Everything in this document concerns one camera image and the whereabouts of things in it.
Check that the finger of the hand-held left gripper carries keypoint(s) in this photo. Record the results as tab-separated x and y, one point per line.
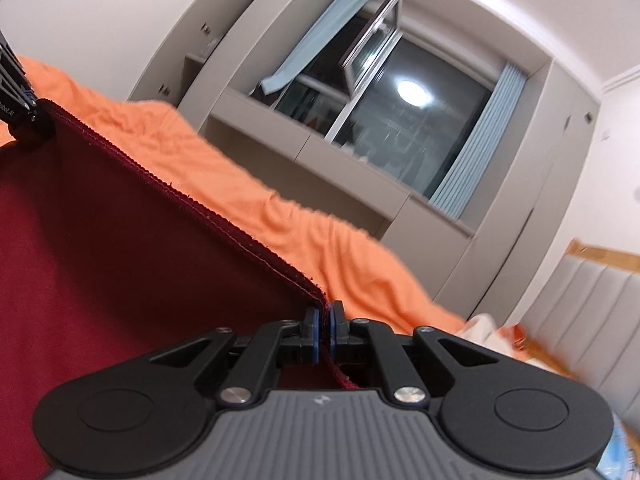
35	130

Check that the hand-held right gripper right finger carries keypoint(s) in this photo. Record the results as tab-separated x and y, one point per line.
334	332

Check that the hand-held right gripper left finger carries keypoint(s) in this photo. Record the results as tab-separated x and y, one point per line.
314	332

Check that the dark red long-sleeved shirt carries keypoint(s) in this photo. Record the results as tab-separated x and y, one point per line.
125	260

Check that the orange duvet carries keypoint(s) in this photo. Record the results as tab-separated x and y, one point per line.
300	230

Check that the beige garment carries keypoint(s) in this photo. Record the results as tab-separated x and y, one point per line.
480	324

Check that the grey window bench cabinet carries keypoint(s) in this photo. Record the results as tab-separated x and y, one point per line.
340	160

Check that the small orange cloth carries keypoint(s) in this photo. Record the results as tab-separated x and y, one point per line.
515	340

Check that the large window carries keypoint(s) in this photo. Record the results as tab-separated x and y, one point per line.
425	135

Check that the grey wardrobe with open door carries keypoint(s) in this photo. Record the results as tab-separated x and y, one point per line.
240	45

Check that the light blue curtain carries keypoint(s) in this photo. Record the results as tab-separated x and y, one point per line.
480	145
320	35

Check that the grey closed wardrobe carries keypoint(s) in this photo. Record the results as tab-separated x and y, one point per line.
540	185

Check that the grey padded headboard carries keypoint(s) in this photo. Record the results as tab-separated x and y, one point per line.
590	320

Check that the open window sash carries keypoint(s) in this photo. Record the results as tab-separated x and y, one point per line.
370	45

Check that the light blue garment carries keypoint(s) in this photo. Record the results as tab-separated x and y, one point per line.
622	455

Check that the wooden bed frame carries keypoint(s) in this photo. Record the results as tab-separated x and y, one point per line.
600	255

